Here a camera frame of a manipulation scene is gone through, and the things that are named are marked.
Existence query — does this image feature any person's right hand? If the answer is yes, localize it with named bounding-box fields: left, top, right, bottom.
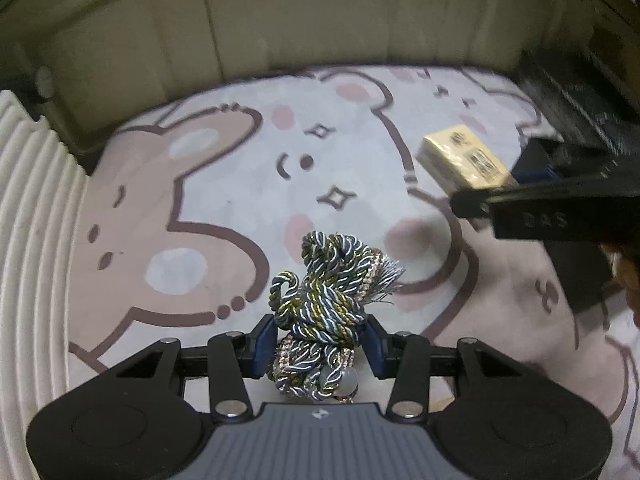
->
left=602, top=245, right=640, bottom=329

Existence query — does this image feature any cream cabinet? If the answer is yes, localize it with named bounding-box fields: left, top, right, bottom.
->
left=0, top=0, right=603, bottom=137

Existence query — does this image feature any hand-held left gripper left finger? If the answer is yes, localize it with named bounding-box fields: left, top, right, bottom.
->
left=115, top=312, right=279, bottom=422

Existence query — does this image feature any pink bear printed rug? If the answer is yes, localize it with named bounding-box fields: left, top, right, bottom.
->
left=67, top=62, right=640, bottom=462

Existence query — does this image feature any twisted rope bundle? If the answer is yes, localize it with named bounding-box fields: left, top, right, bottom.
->
left=267, top=231, right=406, bottom=404

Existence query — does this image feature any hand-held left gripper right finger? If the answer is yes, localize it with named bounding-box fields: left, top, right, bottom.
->
left=364, top=317, right=531, bottom=420

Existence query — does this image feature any small yellow box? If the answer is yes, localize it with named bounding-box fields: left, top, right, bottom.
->
left=416, top=124, right=521, bottom=197

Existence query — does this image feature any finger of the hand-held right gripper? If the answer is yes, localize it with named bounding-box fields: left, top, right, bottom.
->
left=449, top=188, right=497, bottom=220
left=511, top=137, right=609, bottom=184

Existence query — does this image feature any white ribbed mat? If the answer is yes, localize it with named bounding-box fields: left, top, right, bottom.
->
left=0, top=88, right=109, bottom=480

